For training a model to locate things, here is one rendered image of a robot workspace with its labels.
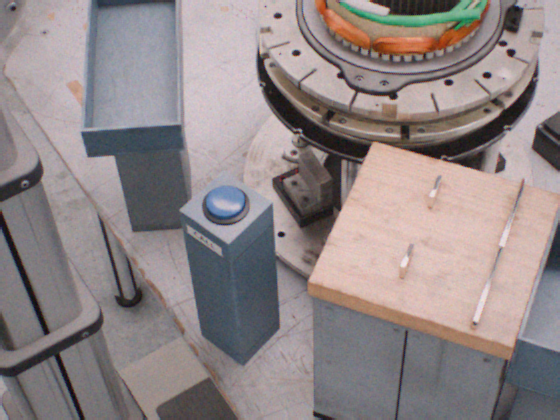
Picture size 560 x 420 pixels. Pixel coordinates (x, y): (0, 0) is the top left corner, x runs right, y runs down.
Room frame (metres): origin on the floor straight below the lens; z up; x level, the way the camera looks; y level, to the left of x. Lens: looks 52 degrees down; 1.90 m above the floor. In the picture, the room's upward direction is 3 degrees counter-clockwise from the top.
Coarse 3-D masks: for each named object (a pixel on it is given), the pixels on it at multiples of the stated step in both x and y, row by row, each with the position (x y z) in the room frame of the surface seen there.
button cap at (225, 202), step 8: (216, 192) 0.68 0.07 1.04; (224, 192) 0.68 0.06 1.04; (232, 192) 0.68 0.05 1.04; (240, 192) 0.68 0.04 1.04; (208, 200) 0.67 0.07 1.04; (216, 200) 0.67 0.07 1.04; (224, 200) 0.67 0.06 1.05; (232, 200) 0.67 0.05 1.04; (240, 200) 0.67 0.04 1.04; (208, 208) 0.67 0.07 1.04; (216, 208) 0.66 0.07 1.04; (224, 208) 0.66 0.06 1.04; (232, 208) 0.66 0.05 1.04; (240, 208) 0.66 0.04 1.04; (216, 216) 0.66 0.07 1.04; (224, 216) 0.65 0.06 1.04; (232, 216) 0.66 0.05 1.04
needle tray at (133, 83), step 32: (96, 0) 1.00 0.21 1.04; (128, 0) 1.01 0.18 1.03; (160, 0) 1.01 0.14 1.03; (96, 32) 0.96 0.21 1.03; (128, 32) 0.95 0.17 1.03; (160, 32) 0.95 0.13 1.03; (96, 64) 0.90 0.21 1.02; (128, 64) 0.90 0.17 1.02; (160, 64) 0.90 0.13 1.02; (96, 96) 0.85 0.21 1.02; (128, 96) 0.85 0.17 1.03; (160, 96) 0.84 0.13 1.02; (96, 128) 0.76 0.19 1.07; (128, 128) 0.76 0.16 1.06; (160, 128) 0.76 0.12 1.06; (128, 160) 0.84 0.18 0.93; (160, 160) 0.84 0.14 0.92; (128, 192) 0.84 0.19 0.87; (160, 192) 0.84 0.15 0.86; (160, 224) 0.84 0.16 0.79
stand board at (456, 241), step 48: (384, 144) 0.72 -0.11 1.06; (384, 192) 0.66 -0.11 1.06; (480, 192) 0.65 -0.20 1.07; (528, 192) 0.65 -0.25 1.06; (336, 240) 0.60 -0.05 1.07; (384, 240) 0.60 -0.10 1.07; (432, 240) 0.59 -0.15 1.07; (480, 240) 0.59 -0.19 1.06; (528, 240) 0.59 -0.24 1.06; (336, 288) 0.54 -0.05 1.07; (384, 288) 0.54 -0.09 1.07; (432, 288) 0.54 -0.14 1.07; (480, 288) 0.54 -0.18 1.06; (528, 288) 0.53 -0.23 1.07; (480, 336) 0.48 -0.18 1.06
